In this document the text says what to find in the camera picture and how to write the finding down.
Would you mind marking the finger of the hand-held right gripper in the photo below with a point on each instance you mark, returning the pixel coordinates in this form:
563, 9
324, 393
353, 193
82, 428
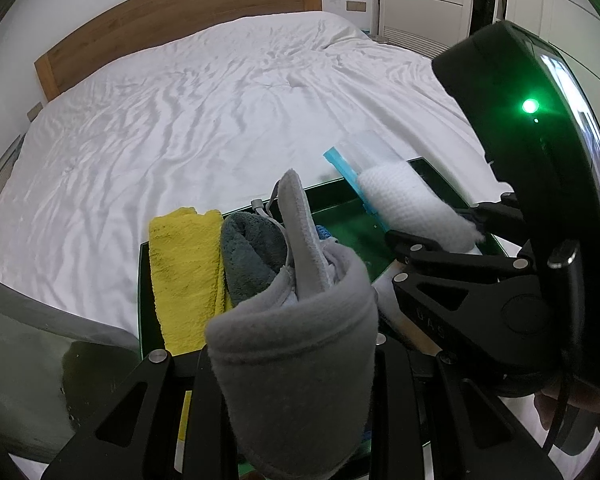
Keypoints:
495, 212
460, 259

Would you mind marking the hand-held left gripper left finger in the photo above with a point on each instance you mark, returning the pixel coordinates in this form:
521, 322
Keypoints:
207, 400

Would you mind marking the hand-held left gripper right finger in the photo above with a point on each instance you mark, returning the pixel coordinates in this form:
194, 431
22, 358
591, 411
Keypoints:
395, 410

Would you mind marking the white knit cloth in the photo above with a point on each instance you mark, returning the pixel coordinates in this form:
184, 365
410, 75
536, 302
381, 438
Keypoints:
410, 200

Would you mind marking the light grey fleece cloth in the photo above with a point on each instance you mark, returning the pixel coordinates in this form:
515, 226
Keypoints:
290, 360

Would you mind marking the green tray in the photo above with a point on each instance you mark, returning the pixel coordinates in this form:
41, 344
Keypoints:
350, 225

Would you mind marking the person's right hand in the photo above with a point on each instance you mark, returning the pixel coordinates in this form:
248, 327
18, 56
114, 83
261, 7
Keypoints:
587, 407

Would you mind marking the yellow towel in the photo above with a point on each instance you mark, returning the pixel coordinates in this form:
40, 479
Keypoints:
185, 270

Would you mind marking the small blue knit cloth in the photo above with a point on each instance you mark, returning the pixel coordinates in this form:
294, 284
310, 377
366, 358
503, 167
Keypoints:
324, 232

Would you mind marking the clear zip bag blue strip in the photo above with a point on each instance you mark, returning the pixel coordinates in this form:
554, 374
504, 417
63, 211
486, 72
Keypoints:
370, 147

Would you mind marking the dark grey towel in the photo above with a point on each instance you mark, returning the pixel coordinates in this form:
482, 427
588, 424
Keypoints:
255, 260

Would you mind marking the grey translucent cylinder container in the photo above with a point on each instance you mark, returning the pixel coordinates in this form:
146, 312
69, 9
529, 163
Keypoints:
40, 360

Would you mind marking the white bed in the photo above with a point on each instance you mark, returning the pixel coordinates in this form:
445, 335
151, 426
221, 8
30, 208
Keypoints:
180, 135

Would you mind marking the grey low cabinet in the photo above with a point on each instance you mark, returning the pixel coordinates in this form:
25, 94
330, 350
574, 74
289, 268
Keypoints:
0, 175

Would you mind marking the wooden headboard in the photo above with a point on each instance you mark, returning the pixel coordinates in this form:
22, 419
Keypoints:
180, 15

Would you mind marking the wall outlet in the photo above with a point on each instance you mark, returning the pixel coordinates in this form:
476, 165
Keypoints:
35, 111
356, 6

